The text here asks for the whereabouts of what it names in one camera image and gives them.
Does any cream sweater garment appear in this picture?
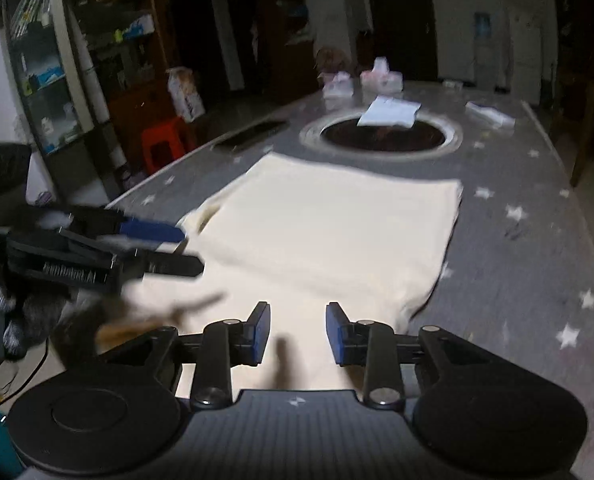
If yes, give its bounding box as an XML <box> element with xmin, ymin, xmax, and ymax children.
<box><xmin>96</xmin><ymin>152</ymin><xmax>465</xmax><ymax>394</ymax></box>

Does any red plastic stool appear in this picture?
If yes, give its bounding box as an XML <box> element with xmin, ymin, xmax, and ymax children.
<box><xmin>141</xmin><ymin>117</ymin><xmax>198</xmax><ymax>176</ymax></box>

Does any white patterned paper bag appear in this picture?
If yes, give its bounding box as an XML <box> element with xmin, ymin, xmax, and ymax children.
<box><xmin>167</xmin><ymin>67</ymin><xmax>205</xmax><ymax>124</ymax></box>

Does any black smartphone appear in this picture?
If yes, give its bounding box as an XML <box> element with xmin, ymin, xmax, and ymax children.
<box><xmin>213</xmin><ymin>120</ymin><xmax>288</xmax><ymax>154</ymax></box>

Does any round black induction cooktop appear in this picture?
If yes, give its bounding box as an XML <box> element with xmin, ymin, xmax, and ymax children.
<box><xmin>299</xmin><ymin>108</ymin><xmax>463</xmax><ymax>162</ymax></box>

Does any white tissue sheet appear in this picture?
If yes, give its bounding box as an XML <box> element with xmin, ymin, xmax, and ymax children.
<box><xmin>358</xmin><ymin>96</ymin><xmax>422</xmax><ymax>128</ymax></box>

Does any floor fan with cover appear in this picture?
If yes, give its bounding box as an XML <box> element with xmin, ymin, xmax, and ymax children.
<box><xmin>315</xmin><ymin>47</ymin><xmax>353</xmax><ymax>82</ymax></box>

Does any pink tissue box rear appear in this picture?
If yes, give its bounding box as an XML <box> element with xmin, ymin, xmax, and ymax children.
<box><xmin>360</xmin><ymin>58</ymin><xmax>403</xmax><ymax>94</ymax></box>

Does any water dispenser with bottle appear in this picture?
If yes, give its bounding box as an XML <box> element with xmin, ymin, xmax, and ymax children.
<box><xmin>474</xmin><ymin>12</ymin><xmax>496</xmax><ymax>91</ymax></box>

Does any dark entrance door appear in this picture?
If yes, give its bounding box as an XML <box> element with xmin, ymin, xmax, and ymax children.
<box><xmin>369</xmin><ymin>0</ymin><xmax>438</xmax><ymax>81</ymax></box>

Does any white refrigerator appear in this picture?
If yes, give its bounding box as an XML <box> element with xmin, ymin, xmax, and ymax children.
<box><xmin>508</xmin><ymin>8</ymin><xmax>542</xmax><ymax>105</ymax></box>

